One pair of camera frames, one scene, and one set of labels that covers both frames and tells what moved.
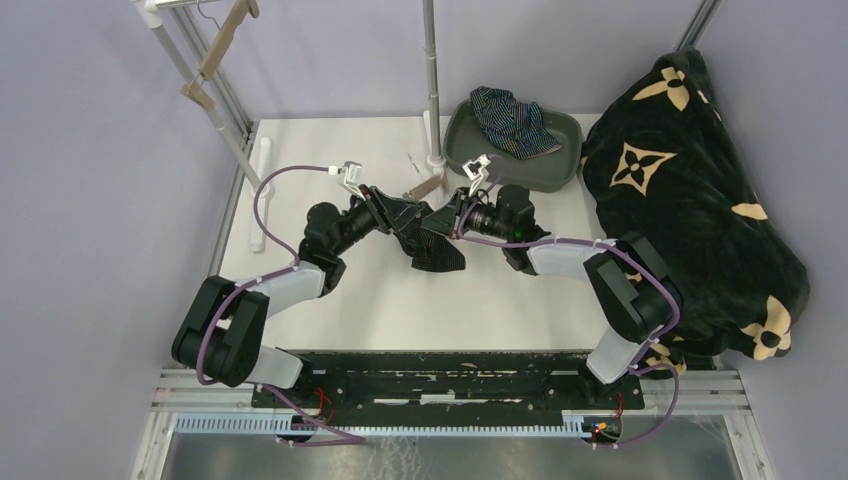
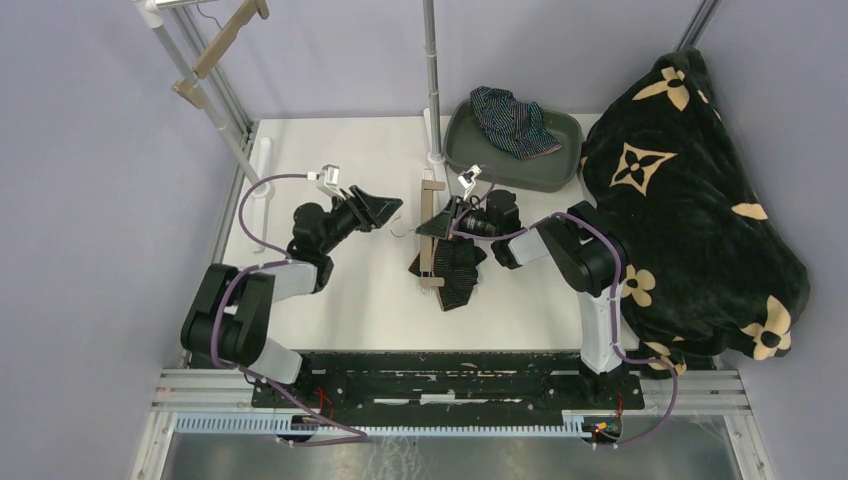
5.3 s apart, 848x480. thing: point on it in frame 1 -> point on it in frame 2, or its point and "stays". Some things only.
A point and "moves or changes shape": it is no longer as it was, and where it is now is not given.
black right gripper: x=469 y=200 stays
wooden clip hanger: x=427 y=185 moves or changes shape
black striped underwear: x=429 y=250 moves or changes shape
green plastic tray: x=464 y=137 stays
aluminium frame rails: x=722 y=394 stays
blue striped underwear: x=512 y=123 stays
